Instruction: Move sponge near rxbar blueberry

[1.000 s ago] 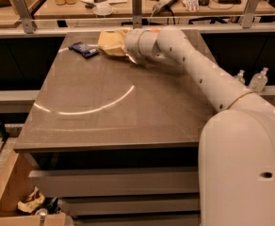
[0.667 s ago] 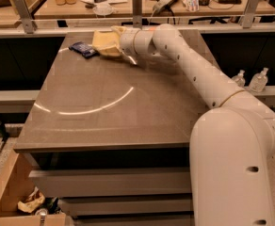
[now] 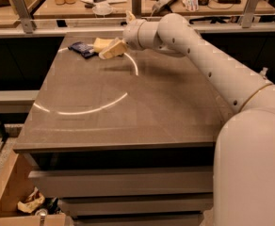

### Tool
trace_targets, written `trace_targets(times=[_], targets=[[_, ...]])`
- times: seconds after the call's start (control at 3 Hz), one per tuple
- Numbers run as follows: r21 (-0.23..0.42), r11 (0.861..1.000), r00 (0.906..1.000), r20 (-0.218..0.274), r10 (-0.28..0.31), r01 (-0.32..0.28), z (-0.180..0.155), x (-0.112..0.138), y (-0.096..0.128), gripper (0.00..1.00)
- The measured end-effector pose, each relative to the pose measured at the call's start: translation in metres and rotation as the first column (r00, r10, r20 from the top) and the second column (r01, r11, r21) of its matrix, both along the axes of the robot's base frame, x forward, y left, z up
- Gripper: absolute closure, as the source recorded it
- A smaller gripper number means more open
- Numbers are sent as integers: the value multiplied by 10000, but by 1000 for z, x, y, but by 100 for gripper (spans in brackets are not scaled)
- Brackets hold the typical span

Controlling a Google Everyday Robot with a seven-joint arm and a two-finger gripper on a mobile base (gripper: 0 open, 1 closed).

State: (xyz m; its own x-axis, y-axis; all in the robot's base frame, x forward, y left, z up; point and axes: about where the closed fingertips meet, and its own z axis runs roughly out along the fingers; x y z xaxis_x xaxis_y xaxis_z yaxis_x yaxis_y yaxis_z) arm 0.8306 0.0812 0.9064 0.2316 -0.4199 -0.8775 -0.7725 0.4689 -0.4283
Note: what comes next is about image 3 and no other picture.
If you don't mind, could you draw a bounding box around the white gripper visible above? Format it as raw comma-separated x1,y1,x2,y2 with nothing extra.
99,10,145,59

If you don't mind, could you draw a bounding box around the yellow sponge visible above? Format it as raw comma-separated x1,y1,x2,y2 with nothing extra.
93,38,113,53

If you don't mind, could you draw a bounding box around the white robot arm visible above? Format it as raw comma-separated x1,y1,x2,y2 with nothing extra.
100,13,275,226

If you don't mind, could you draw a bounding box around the blue rxbar wrapper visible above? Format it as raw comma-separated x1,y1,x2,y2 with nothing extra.
68,41,96,58

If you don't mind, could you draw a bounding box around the white bowl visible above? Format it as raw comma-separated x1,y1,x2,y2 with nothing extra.
92,5,113,16

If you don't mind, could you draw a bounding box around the white power strip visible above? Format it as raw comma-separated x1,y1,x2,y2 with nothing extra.
152,0,176,13

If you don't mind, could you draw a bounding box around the white patterned box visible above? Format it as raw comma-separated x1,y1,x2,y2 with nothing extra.
182,0,199,11

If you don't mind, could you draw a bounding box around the grey drawer cabinet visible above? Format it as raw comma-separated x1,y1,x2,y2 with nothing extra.
14,33,232,226

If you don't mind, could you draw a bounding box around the clear plastic bottle right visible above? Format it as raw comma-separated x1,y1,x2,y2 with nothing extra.
259,67,268,79

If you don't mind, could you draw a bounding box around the crumpled paper bag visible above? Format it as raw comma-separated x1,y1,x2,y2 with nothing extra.
17,187,45,214

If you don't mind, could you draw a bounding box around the cardboard box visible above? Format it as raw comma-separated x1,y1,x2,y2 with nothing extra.
0,152,71,226

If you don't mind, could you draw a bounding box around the metal can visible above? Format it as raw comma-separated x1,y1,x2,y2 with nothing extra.
35,208,48,226

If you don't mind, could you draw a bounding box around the middle metal bracket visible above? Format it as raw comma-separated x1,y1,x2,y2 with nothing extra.
132,0,141,19

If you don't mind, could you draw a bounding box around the metal bracket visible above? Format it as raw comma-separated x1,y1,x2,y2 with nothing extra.
12,0,36,34
132,0,141,19
239,0,259,28

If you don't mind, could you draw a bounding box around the left metal bracket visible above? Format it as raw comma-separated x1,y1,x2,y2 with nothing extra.
12,0,36,34

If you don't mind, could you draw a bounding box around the right metal bracket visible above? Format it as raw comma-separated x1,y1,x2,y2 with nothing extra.
239,0,259,28

